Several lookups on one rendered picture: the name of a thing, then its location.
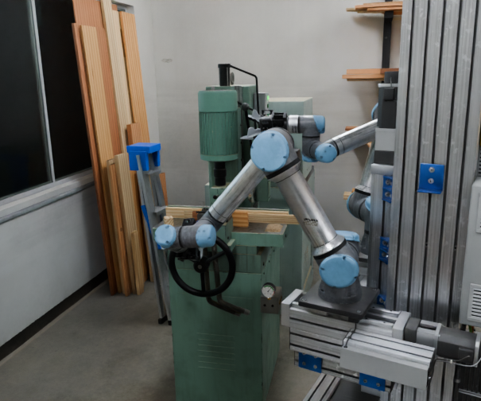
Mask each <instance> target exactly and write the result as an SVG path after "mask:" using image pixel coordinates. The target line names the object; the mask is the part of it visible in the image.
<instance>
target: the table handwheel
mask: <svg viewBox="0 0 481 401"><path fill-rule="evenodd" d="M215 243H216V244H217V245H218V246H220V247H221V248H222V251H221V252H220V253H218V254H216V255H214V256H212V251H208V255H205V256H202V259H200V261H193V260H191V259H190V261H192V262H194V264H193V267H194V270H195V271H196V272H198V273H200V279H201V290H197V289H195V288H192V287H190V286H189V285H188V284H186V283H185V282H184V281H183V280H182V279H181V277H180V276H179V275H178V273H177V270H176V265H175V258H176V252H174V251H171V250H170V252H169V270H170V273H171V275H172V277H173V279H174V281H175V282H176V284H177V285H178V286H179V287H180V288H181V289H183V290H184V291H186V292H187V293H189V294H192V295H195V296H197V297H202V298H208V297H213V296H216V295H218V294H221V293H222V292H224V291H225V290H226V289H227V288H228V287H229V285H230V284H231V283H232V281H233V279H234V276H235V257H234V255H233V253H232V251H231V249H230V248H229V247H228V245H227V244H226V243H225V242H224V241H223V240H222V239H220V238H219V237H218V236H216V241H215ZM222 255H226V256H227V260H228V263H229V271H228V275H227V278H226V280H225V281H224V283H223V284H222V285H221V286H219V287H217V288H215V289H214V290H205V281H204V272H205V271H206V270H207V269H208V268H209V266H210V262H212V261H213V260H215V259H217V258H219V257H220V256H222Z"/></svg>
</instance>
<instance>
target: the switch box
mask: <svg viewBox="0 0 481 401"><path fill-rule="evenodd" d="M267 96H269V93H268V92H259V93H258V99H259V114H260V115H262V110H267V109H268V110H269V108H267V104H269V100H268V99H267ZM267 100H268V102H267ZM254 109H255V110H256V111H258V109H257V95H256V93H254Z"/></svg>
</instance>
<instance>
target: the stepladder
mask: <svg viewBox="0 0 481 401"><path fill-rule="evenodd" d="M160 149H161V144H160V143H146V142H139V143H135V144H133V145H129V146H127V147H126V150H127V153H129V162H130V170H137V175H138V184H139V190H140V195H141V200H142V206H141V208H142V211H143V215H144V221H145V230H146V235H147V240H148V246H149V255H150V261H151V266H152V272H153V280H154V286H155V291H156V296H157V306H158V312H159V317H160V318H159V319H158V324H163V323H164V322H166V321H167V320H168V323H169V325H172V321H171V308H170V294H169V267H168V254H167V250H168V249H167V248H163V247H161V246H160V245H158V244H157V242H156V241H155V240H153V228H154V227H155V226H157V225H158V224H159V223H160V222H161V221H163V220H164V216H166V209H165V208H166V207H167V206H165V199H164V195H163V191H162V187H161V179H160V175H159V174H160V173H161V170H160V169H158V168H157V167H158V166H160V153H159V150H160ZM149 175H150V180H151V185H152V190H153V195H152V190H151V186H150V182H149ZM153 199H154V202H153ZM154 204H155V207H154ZM156 214H157V215H156ZM158 271H159V274H158ZM159 275H160V278H159ZM160 280H161V284H160ZM161 287H162V291H163V295H164V300H165V308H166V312H167V315H165V310H164V305H163V299H162V294H161ZM167 316H168V317H167Z"/></svg>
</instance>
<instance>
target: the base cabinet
mask: <svg viewBox="0 0 481 401"><path fill-rule="evenodd" d="M176 270H177V273H178V275H179V276H180V277H181V279H182V280H183V281H184V282H185V283H186V284H188V285H189V286H190V287H192V288H195V289H197V290H201V279H200V273H198V272H196V271H195V270H193V269H180V268H177V269H176ZM267 282H271V283H273V284H274V285H275V286H280V248H279V247H273V249H272V251H271V253H270V256H269V258H268V260H267V262H266V265H265V266H264V269H263V271H262V273H261V274H253V273H241V272H235V276H234V279H233V281H232V283H231V284H230V285H229V287H228V288H227V289H226V290H225V291H224V292H222V299H223V300H224V301H226V302H230V303H231V304H234V305H236V306H239V307H242V308H243V309H246V310H249V311H250V314H249V316H247V315H245V314H242V313H241V315H240V317H237V316H235V315H234V314H232V313H228V312H226V311H224V310H221V309H219V308H216V307H214V306H211V305H210V304H209V303H208V302H207V300H206V298H202V297H197V296H195V295H192V294H189V293H187V292H186V291H184V290H183V289H181V288H180V287H179V286H178V285H177V284H176V282H175V281H174V279H173V277H172V275H171V273H170V270H169V294H170V308H171V321H172V335H173V359H174V373H175V386H176V401H266V397H267V394H268V391H269V388H270V382H271V379H272V376H273V370H274V367H275V364H276V361H277V355H278V352H279V349H280V310H279V313H278V314H274V313H261V299H260V297H261V294H262V292H261V288H262V286H263V285H264V284H265V283H267Z"/></svg>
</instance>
